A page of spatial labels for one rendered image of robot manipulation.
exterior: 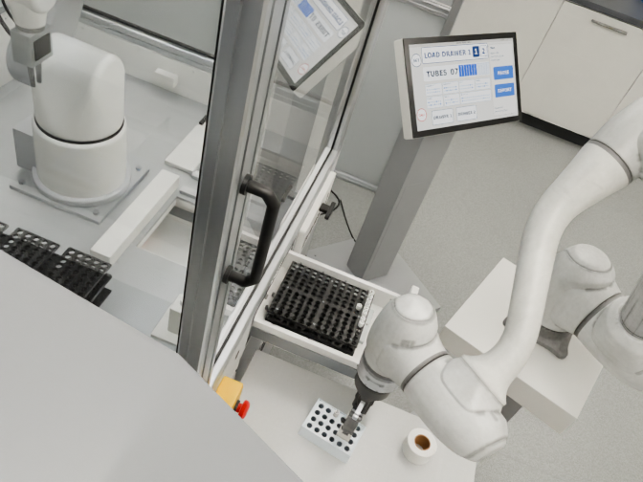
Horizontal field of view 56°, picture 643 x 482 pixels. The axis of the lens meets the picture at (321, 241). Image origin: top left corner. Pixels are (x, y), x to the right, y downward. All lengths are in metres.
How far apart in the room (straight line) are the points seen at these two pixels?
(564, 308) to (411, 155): 0.91
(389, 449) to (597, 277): 0.64
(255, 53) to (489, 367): 0.65
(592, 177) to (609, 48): 3.14
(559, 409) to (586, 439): 1.17
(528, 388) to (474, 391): 0.65
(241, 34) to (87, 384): 0.38
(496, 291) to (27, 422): 1.60
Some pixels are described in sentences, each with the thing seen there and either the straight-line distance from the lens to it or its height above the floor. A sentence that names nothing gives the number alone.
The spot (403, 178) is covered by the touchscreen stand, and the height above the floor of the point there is 0.65.
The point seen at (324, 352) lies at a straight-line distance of 1.39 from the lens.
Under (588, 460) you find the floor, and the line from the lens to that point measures 2.77.
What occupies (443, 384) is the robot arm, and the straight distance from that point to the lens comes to 1.01.
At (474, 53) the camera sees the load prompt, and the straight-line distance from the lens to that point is 2.20.
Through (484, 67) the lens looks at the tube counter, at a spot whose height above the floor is 1.11.
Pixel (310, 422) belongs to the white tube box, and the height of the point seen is 0.80.
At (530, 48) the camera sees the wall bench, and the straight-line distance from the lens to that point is 4.20.
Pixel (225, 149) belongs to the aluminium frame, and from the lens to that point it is 0.66.
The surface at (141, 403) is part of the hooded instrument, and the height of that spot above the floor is 1.74.
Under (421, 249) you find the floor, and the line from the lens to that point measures 3.08.
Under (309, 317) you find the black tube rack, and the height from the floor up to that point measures 0.90.
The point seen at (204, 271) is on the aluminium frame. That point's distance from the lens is 0.80.
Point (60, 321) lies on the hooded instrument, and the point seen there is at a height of 1.75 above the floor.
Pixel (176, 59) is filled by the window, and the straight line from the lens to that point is 0.65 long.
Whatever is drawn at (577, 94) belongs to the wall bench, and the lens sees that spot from 4.33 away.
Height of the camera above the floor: 2.00
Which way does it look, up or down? 43 degrees down
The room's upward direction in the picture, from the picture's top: 19 degrees clockwise
